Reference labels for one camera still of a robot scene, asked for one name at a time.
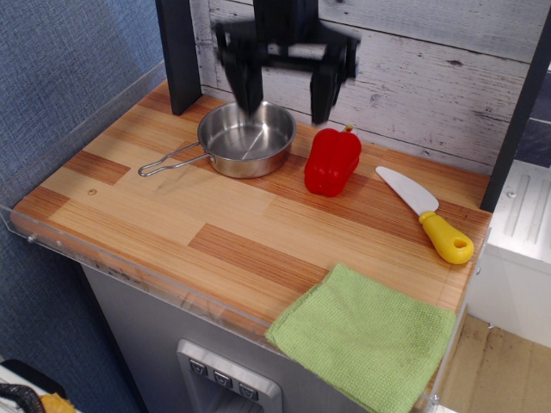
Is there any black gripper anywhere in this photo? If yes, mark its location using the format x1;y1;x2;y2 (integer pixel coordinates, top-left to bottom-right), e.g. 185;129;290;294
215;1;360;125

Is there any steel pan with wire handle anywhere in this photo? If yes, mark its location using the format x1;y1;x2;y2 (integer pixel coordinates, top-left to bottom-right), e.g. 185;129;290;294
138;102;297;179

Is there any red toy capsicum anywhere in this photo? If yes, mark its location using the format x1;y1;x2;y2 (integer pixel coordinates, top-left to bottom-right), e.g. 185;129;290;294
305;125;362;197

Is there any green woven cloth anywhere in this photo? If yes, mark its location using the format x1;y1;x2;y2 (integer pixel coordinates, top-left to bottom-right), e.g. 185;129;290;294
265;264;456;412

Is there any clear acrylic edge guard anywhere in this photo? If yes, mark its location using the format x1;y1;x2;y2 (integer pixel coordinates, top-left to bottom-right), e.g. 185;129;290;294
0;59;492;413

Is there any grey toy cabinet front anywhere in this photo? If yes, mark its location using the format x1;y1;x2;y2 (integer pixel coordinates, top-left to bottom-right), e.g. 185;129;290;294
84;266;361;412

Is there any white ridged side counter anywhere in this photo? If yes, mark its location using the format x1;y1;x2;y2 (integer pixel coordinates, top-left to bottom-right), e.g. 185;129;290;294
466;160;550;347

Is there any silver button dispenser panel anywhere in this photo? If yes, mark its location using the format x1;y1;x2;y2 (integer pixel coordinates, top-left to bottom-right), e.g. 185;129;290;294
176;339;283;412

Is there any black yellow object at corner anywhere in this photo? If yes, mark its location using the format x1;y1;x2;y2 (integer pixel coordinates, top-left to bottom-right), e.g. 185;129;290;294
1;360;78;413

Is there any left dark frame post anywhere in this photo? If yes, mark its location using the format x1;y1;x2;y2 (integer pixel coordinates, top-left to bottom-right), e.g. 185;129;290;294
156;0;202;115

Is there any dark frame post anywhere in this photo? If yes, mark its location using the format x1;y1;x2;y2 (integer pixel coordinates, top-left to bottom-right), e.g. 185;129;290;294
156;0;202;115
480;11;550;213

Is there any right dark frame post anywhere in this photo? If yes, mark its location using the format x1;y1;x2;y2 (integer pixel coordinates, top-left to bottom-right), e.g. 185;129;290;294
480;11;550;213

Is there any toy knife yellow handle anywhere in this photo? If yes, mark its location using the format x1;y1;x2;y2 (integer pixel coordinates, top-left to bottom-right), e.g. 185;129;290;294
375;166;474;265

